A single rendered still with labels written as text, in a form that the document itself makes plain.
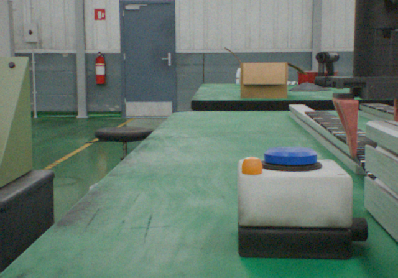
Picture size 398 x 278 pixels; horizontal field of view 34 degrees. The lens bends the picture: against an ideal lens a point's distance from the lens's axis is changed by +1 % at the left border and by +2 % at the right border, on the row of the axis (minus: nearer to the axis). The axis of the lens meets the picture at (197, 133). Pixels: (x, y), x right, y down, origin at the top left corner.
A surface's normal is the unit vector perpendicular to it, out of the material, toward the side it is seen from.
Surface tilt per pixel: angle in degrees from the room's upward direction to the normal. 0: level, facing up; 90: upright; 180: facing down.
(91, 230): 0
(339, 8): 90
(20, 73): 44
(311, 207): 90
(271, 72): 64
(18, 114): 90
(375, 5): 90
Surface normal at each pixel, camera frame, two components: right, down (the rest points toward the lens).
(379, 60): -0.27, 0.11
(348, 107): -0.05, 0.46
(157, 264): 0.00, -0.99
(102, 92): -0.04, 0.11
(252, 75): -0.07, -0.27
